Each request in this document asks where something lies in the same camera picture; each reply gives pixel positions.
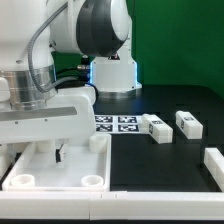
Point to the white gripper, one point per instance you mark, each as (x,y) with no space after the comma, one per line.
(68,116)

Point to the white desk top tray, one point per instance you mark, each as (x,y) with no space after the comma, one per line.
(85,168)

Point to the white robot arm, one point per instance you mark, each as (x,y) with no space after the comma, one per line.
(35,105)

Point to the paper sheet with markers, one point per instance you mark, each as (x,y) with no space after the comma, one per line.
(119,124)

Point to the white left fence block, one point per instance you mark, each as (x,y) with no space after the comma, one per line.
(4,160)

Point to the white fence block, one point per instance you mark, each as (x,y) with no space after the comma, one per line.
(4,160)
(214,161)

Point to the white front fence bar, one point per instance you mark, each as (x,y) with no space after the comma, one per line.
(112,205)

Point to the white right fence block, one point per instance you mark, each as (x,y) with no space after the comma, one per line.
(214,161)

